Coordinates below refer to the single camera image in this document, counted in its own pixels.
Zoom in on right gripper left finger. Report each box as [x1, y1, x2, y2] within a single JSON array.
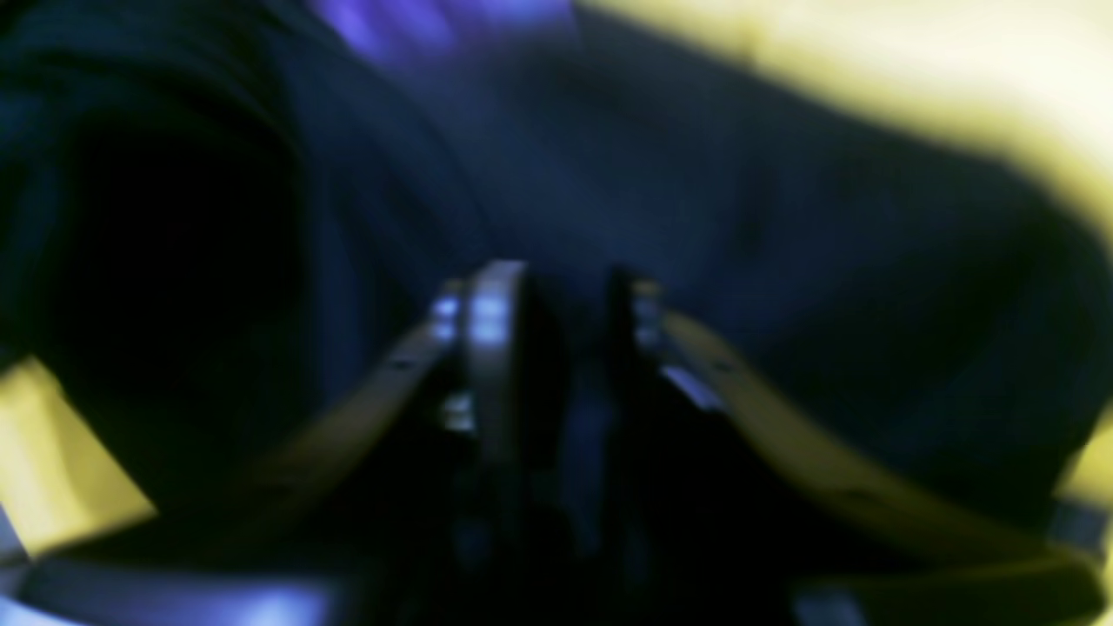
[[17, 260, 536, 625]]

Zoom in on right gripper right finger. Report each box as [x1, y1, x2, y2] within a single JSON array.
[[608, 270, 1109, 625]]

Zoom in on yellow table cloth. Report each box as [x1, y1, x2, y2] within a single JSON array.
[[3, 1, 1110, 557]]

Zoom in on black T-shirt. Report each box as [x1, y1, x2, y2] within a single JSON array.
[[3, 1, 1110, 560]]

